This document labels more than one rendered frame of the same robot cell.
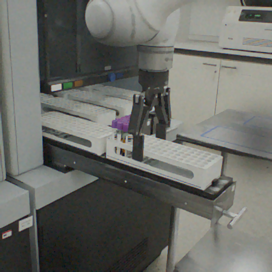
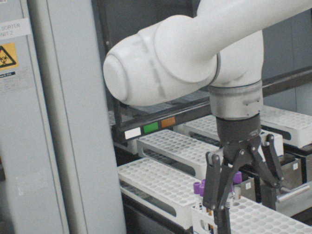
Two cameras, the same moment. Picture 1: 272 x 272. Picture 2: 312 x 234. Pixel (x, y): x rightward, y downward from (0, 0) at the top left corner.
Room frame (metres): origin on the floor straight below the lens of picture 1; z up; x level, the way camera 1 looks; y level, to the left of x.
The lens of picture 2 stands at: (-0.06, -0.32, 1.37)
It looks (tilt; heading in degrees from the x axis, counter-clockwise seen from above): 16 degrees down; 24
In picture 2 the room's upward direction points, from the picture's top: 8 degrees counter-clockwise
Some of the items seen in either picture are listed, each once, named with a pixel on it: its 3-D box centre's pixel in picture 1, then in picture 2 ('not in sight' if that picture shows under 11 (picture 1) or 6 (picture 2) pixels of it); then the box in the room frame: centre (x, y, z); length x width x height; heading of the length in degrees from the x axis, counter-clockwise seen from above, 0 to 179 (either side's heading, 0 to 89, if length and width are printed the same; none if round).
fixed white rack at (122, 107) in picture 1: (102, 106); (230, 140); (1.39, 0.13, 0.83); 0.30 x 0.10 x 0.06; 55
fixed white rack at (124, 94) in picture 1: (126, 99); (273, 125); (1.52, 0.05, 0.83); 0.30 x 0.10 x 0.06; 55
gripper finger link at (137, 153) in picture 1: (138, 147); (223, 224); (0.86, -0.01, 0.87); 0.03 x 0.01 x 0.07; 55
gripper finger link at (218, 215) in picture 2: (134, 138); (214, 213); (0.84, 0.00, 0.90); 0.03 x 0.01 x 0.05; 145
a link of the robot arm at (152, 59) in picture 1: (154, 57); (236, 98); (0.90, -0.04, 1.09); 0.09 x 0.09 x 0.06
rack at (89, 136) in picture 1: (73, 133); (164, 191); (1.06, 0.19, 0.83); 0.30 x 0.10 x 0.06; 55
